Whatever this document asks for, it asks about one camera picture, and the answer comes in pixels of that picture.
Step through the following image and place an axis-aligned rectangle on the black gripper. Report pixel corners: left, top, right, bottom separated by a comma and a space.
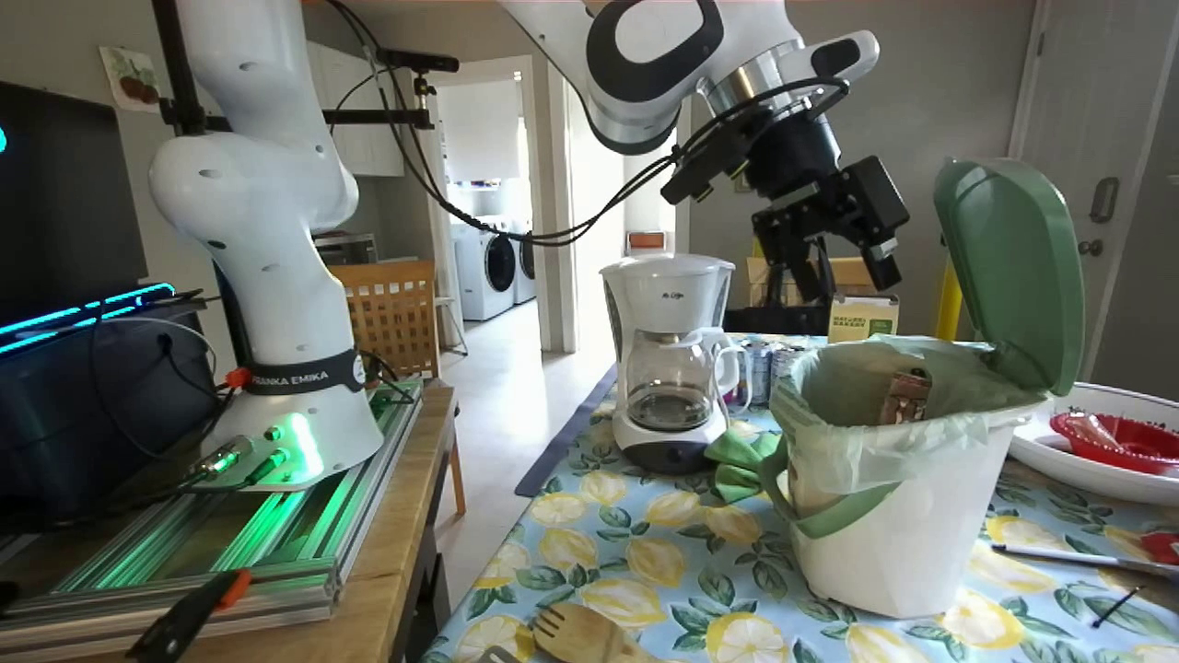
734, 110, 908, 304

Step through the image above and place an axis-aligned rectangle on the orange drink can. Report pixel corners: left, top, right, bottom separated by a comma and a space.
880, 366, 935, 428

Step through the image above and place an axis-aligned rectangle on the translucent bin liner bag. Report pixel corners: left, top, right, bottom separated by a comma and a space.
771, 340, 1043, 524

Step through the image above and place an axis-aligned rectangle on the brown green carton box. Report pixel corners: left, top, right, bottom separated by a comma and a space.
826, 291, 903, 346

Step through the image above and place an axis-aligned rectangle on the blue white drink can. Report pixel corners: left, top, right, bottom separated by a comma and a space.
734, 334, 813, 407

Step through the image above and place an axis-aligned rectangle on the green cloth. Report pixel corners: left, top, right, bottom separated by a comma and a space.
703, 418, 789, 508

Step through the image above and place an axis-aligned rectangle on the white door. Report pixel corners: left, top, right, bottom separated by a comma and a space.
998, 0, 1179, 397

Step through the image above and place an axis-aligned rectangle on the red bowl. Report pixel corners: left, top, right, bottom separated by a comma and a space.
1050, 407, 1179, 480

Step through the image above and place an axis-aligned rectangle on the lemon print tablecloth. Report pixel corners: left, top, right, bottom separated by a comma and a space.
421, 334, 1179, 663

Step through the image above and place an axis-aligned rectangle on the white washing machine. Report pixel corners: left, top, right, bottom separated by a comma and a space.
448, 216, 523, 323

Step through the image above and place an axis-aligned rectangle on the wooden fork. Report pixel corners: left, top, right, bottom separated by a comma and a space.
525, 601, 657, 663

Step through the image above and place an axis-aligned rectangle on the wooden lattice back chair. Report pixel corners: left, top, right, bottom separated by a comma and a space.
323, 254, 445, 381

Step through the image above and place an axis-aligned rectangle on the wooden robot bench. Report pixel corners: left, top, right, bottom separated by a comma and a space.
0, 378, 460, 663

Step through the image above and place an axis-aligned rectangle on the orange black hand tool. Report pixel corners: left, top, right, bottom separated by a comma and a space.
124, 566, 254, 663

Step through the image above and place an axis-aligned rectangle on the dark box with blue light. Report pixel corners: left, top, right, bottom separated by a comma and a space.
0, 281, 232, 526

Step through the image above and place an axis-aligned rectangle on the black monitor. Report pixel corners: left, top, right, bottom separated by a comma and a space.
0, 77, 151, 327

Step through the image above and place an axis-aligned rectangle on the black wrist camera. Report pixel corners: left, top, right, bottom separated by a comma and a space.
659, 120, 754, 207

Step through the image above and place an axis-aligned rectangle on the white bin with green handle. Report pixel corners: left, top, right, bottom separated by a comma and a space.
765, 334, 1045, 623

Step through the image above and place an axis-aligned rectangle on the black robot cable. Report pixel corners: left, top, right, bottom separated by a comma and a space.
323, 0, 852, 251

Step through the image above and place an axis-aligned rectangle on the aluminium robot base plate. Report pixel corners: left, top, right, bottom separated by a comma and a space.
0, 378, 428, 633

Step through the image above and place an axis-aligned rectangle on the small unframed wall picture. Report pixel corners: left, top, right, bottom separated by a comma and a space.
95, 41, 164, 119

